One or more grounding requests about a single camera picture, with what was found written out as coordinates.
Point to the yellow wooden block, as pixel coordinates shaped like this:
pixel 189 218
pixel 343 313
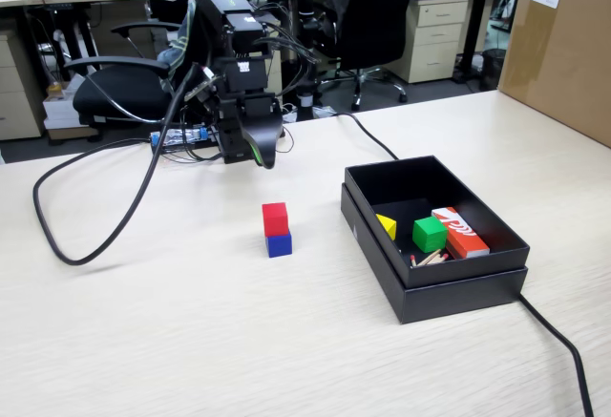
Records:
pixel 389 227

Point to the black mesh office chair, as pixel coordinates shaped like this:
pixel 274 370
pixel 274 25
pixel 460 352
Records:
pixel 372 21

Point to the black cardboard box tray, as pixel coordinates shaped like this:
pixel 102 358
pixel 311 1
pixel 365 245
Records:
pixel 458 274

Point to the stack of white boxes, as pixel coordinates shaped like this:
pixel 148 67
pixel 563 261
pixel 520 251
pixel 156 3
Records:
pixel 59 111

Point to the blue wooden cube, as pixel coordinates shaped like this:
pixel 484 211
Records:
pixel 279 246

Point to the beige drawer cabinet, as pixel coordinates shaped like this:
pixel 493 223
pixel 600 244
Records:
pixel 276 78
pixel 16 92

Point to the striped grey green jacket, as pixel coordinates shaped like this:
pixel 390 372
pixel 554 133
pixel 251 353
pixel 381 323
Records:
pixel 177 49

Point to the white three drawer cabinet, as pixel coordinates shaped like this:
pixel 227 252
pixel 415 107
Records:
pixel 434 35

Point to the red wooden cube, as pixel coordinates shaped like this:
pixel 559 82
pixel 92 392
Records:
pixel 275 219

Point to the black office chair with armrests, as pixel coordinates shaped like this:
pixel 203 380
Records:
pixel 119 92

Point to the black open box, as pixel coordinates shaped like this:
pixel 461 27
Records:
pixel 458 302

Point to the large brown cardboard box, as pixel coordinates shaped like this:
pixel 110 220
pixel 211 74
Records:
pixel 558 54

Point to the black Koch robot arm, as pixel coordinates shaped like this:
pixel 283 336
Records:
pixel 210 21

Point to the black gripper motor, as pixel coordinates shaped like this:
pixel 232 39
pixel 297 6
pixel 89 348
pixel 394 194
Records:
pixel 258 106

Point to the orange white matchbox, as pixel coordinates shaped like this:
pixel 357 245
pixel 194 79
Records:
pixel 465 238

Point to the black pole with white bands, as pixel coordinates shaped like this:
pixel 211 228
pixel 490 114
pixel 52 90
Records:
pixel 305 88

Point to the green wooden cube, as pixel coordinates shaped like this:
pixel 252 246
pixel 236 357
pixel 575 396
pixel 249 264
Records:
pixel 429 235

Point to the small wrist camera board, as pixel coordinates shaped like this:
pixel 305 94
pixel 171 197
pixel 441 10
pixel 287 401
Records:
pixel 200 88

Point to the black trash bin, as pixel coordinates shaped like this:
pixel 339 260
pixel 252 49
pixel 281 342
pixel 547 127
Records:
pixel 492 69

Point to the controller board with red LED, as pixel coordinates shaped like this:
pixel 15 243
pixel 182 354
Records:
pixel 176 138

